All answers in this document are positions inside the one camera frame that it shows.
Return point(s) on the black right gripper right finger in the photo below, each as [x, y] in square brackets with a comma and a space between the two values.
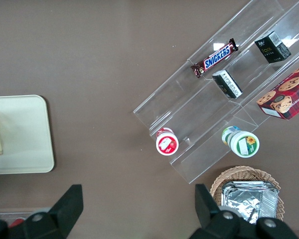
[214, 224]

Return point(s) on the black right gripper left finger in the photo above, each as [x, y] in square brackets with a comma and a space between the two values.
[54, 219]

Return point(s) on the light wicker basket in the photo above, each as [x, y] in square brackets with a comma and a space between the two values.
[239, 173]

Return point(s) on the beige plastic tray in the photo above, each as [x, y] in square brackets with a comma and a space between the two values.
[25, 134]

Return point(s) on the red cola bottle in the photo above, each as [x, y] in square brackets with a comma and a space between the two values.
[16, 222]

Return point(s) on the stack of foil trays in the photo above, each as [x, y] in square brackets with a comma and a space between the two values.
[249, 199]

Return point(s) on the clear acrylic bottle rack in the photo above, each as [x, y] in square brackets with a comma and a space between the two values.
[5, 215]

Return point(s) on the green lid yogurt cup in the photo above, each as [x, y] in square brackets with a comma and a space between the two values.
[244, 143]

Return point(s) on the red lid yogurt cup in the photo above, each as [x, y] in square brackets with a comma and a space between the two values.
[167, 144]

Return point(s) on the clear acrylic stepped shelf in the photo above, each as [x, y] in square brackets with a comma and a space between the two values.
[196, 109]

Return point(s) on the small black carton box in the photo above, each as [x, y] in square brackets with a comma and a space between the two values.
[228, 84]
[271, 48]

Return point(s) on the red tartan cookie box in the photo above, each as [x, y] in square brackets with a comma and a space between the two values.
[289, 97]

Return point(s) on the Snickers chocolate bar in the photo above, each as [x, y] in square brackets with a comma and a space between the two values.
[215, 58]

